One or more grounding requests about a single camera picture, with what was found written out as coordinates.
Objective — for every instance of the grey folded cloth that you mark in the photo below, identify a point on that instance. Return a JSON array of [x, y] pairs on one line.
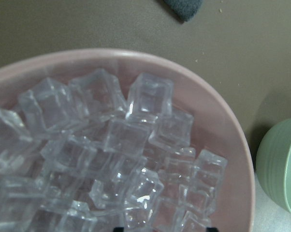
[[181, 10]]

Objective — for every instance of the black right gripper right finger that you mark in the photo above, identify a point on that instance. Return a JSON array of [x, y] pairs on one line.
[[212, 229]]

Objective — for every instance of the pile of clear ice cubes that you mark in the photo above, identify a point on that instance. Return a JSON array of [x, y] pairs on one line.
[[79, 157]]

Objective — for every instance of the green ceramic bowl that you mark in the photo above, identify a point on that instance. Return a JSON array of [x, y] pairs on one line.
[[273, 164]]

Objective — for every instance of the pink bowl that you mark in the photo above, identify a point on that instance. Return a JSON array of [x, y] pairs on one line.
[[216, 128]]

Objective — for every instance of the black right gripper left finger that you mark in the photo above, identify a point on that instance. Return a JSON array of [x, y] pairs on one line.
[[118, 229]]

